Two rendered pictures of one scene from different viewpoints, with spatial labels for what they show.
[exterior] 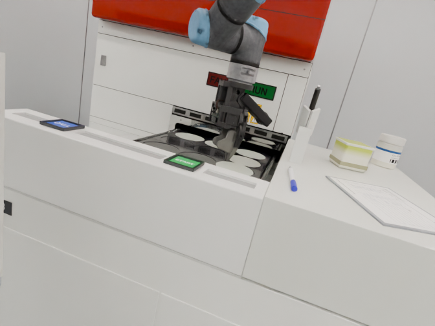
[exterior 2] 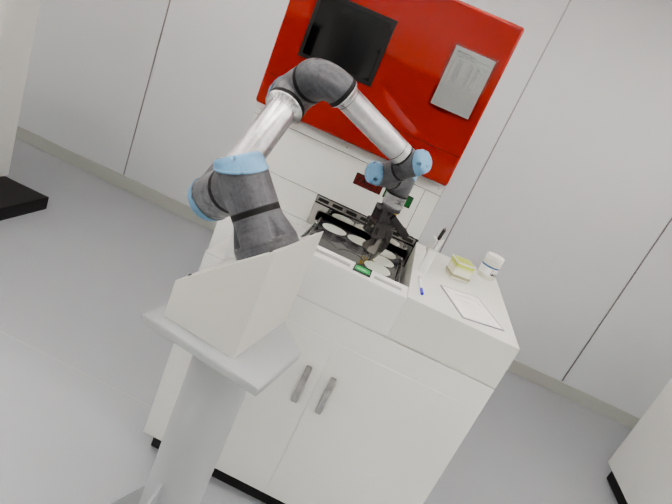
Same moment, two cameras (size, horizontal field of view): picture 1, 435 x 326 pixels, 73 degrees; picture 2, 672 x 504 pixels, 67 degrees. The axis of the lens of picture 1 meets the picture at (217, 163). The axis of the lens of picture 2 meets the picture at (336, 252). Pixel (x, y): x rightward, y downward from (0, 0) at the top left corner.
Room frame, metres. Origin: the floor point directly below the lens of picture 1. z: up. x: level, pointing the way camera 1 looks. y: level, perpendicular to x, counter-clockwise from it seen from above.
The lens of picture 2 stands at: (-0.89, 0.38, 1.47)
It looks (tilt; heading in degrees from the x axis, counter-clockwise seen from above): 19 degrees down; 351
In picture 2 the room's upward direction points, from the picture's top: 24 degrees clockwise
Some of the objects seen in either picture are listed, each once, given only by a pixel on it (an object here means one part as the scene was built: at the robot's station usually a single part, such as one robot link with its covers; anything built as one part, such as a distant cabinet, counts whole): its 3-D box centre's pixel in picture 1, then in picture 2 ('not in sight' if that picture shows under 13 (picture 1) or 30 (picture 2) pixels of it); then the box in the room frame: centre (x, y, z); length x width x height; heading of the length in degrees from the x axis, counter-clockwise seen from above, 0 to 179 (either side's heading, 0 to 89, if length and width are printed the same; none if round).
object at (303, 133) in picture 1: (303, 134); (430, 253); (0.70, -0.18, 1.03); 0.06 x 0.04 x 0.13; 167
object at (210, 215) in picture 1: (117, 179); (315, 273); (0.52, 0.18, 0.89); 0.55 x 0.09 x 0.14; 77
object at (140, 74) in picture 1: (186, 96); (332, 188); (1.12, 0.17, 1.02); 0.81 x 0.03 x 0.40; 77
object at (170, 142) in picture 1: (209, 151); (354, 248); (0.86, 0.03, 0.90); 0.34 x 0.34 x 0.01; 77
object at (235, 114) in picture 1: (232, 105); (382, 221); (0.78, 0.00, 1.05); 0.09 x 0.08 x 0.12; 113
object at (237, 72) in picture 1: (242, 74); (394, 201); (0.78, -0.01, 1.13); 0.08 x 0.08 x 0.05
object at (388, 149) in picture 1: (388, 151); (490, 266); (0.91, -0.50, 1.01); 0.07 x 0.07 x 0.10
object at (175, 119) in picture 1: (223, 141); (359, 234); (1.07, 0.00, 0.89); 0.44 x 0.02 x 0.10; 77
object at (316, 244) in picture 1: (344, 204); (449, 303); (0.68, -0.32, 0.89); 0.62 x 0.35 x 0.14; 167
